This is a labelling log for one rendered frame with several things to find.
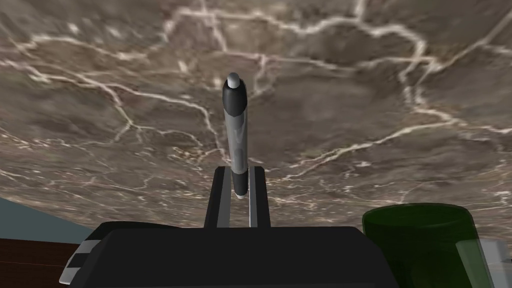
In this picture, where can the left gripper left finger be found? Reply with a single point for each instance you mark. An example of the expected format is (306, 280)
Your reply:
(218, 200)

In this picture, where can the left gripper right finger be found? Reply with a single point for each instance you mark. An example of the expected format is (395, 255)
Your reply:
(259, 200)

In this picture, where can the grey and black pen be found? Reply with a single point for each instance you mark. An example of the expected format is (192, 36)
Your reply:
(236, 128)

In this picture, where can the dark green cup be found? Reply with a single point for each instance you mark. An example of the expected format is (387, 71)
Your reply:
(420, 244)

